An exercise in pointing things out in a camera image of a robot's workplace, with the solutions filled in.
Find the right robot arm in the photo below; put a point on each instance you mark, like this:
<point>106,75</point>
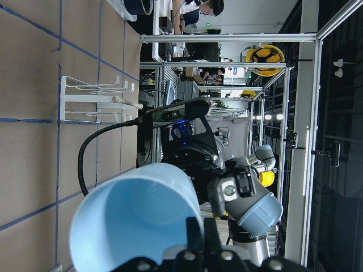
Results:
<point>229,184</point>

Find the wooden rack rod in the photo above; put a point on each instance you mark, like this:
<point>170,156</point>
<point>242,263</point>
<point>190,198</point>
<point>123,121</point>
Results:
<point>117,99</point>

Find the person in background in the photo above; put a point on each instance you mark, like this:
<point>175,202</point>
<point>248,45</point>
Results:
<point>185,13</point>

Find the white wire cup rack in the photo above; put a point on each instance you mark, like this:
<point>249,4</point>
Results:
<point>85,102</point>

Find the yellow hard hat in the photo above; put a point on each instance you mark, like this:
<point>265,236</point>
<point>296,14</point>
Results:
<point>265,54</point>

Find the light blue cup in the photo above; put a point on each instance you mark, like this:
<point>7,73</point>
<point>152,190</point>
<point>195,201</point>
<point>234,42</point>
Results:
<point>141,213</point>

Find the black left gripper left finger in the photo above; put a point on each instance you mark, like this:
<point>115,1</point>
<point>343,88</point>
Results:
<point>195,239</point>

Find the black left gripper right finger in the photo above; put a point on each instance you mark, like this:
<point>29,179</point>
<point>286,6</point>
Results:
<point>212,239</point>

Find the dark blue pot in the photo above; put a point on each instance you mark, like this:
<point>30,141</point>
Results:
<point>139,7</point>

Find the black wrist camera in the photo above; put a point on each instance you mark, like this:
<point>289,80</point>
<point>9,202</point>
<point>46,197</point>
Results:
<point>182,111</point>

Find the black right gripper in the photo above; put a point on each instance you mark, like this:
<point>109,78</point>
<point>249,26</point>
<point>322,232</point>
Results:
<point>197,156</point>

